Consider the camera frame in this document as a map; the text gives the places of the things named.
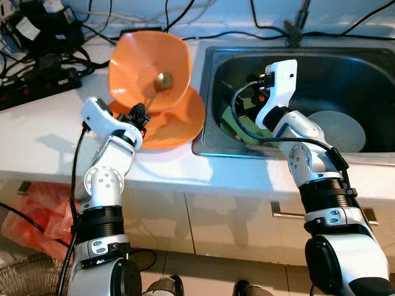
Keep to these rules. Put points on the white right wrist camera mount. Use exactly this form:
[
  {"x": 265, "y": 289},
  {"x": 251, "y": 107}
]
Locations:
[{"x": 281, "y": 86}]

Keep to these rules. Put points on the red plastic bag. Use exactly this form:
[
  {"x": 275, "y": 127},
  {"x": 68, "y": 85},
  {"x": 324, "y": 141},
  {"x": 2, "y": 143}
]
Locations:
[{"x": 37, "y": 213}]

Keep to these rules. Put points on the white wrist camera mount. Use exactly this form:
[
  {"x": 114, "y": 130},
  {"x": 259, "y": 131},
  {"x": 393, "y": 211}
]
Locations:
[
  {"x": 281, "y": 86},
  {"x": 102, "y": 114}
]

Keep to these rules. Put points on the white base cabinet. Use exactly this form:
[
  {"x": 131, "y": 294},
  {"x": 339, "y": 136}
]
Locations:
[{"x": 216, "y": 222}]

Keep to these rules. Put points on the gold metal spoon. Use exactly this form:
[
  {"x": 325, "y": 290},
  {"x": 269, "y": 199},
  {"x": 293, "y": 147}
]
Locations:
[{"x": 163, "y": 79}]

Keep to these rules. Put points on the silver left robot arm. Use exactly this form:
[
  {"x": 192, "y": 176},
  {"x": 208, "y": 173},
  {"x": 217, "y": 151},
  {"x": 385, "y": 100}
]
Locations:
[{"x": 102, "y": 185}]

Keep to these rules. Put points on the black power adapter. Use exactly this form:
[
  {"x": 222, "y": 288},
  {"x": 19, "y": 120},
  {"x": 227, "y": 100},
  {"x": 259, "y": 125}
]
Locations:
[{"x": 133, "y": 29}]

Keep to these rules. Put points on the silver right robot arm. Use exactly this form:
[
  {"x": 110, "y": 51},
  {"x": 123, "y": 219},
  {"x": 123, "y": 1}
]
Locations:
[{"x": 321, "y": 203}]

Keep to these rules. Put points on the stainless steel sink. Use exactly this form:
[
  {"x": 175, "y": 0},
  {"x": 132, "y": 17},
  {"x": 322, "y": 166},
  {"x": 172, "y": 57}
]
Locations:
[{"x": 345, "y": 74}]

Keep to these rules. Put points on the black power strip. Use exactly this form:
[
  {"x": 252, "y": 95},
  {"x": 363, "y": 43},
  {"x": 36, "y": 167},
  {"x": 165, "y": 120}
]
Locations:
[{"x": 37, "y": 86}]

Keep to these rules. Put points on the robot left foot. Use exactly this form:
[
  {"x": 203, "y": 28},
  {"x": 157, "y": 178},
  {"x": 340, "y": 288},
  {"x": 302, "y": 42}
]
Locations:
[{"x": 163, "y": 287}]

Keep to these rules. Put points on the grey bowl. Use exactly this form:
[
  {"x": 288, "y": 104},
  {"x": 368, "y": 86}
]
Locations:
[{"x": 339, "y": 129}]

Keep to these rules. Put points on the orange plastic bowl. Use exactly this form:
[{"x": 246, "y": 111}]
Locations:
[{"x": 142, "y": 61}]

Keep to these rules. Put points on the orange plastic plate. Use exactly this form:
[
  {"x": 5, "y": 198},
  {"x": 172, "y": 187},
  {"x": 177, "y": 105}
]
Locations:
[{"x": 179, "y": 126}]

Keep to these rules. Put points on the black charger box white labels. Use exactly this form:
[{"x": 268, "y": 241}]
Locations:
[{"x": 46, "y": 28}]

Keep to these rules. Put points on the dark grey faucet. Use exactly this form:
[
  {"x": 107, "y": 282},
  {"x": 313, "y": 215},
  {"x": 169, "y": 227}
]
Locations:
[{"x": 298, "y": 24}]

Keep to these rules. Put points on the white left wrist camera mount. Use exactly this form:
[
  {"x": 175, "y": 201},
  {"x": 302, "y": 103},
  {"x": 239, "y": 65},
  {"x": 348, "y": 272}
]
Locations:
[{"x": 102, "y": 114}]

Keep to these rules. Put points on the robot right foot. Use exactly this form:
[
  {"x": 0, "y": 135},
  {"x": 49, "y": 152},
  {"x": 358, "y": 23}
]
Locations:
[{"x": 253, "y": 288}]

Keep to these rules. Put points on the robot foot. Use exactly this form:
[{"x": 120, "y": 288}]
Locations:
[
  {"x": 163, "y": 287},
  {"x": 253, "y": 288}
]

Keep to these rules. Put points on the green plastic plate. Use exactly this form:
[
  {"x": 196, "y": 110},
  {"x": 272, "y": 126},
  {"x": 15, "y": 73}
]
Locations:
[{"x": 227, "y": 122}]

